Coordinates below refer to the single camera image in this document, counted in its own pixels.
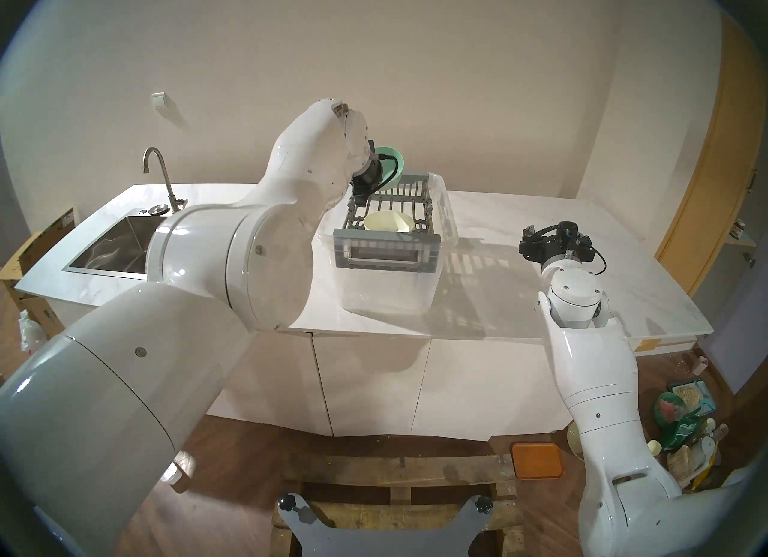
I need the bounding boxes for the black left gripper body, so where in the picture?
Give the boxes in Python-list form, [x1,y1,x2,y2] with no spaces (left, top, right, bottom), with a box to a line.
[350,156,385,205]

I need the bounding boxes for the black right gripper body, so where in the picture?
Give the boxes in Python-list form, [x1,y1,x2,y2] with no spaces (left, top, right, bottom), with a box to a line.
[518,221,596,266]

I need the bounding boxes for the mint green bowl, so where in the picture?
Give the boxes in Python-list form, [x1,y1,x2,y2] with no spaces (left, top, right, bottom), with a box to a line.
[372,145,405,192]

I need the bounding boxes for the cream bowl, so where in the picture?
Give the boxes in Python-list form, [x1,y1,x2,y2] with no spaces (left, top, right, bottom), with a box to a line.
[363,210,415,234]

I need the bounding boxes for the grey dish drying rack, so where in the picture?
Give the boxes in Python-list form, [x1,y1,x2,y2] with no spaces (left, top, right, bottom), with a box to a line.
[334,169,442,270]

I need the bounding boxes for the green bowl pink contents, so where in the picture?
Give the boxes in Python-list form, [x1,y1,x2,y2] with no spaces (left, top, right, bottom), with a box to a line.
[654,392,688,427]

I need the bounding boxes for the clear plastic storage bin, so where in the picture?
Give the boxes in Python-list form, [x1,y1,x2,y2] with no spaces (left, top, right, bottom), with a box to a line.
[317,168,459,313]

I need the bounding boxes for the white marble kitchen counter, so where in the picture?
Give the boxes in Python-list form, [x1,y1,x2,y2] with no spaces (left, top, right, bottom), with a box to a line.
[15,183,715,442]

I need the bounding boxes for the curved steel faucet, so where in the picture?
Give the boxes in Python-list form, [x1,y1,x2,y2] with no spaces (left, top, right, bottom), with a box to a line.
[142,147,188,214]

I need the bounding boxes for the teal tray with grains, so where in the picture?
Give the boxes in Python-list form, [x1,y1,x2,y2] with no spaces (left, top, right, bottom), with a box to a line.
[667,380,718,417]

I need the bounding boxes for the orange rectangular tray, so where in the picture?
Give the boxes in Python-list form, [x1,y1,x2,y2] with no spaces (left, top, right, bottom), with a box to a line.
[511,442,565,480]

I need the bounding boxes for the green snack bag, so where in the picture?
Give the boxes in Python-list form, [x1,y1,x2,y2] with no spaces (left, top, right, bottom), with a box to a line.
[660,409,703,451]

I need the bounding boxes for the stainless steel sink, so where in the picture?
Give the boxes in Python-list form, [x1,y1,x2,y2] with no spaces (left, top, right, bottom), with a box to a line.
[62,214,151,276]

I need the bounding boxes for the wooden pallet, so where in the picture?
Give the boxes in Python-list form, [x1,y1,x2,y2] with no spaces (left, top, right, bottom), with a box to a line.
[273,454,523,557]

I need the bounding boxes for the brown cardboard box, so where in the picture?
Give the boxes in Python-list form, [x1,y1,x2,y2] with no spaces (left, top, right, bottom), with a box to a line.
[0,207,79,322]

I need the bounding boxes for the white plastic bag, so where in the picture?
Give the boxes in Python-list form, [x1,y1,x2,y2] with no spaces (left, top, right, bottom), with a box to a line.
[18,310,49,352]

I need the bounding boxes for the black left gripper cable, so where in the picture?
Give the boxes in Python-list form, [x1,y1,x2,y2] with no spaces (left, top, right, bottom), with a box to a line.
[373,154,401,194]

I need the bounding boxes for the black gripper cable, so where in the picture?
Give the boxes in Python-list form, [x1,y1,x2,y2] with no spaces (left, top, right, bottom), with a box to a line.
[531,222,607,277]
[373,154,401,194]

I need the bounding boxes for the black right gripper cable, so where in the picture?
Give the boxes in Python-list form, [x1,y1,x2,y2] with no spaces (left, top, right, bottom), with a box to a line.
[531,222,607,277]

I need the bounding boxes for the wooden door frame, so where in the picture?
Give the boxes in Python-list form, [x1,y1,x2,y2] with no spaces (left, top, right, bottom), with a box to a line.
[654,13,761,298]

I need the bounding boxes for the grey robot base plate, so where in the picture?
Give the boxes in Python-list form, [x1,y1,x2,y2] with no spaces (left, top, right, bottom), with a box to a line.
[277,493,496,557]

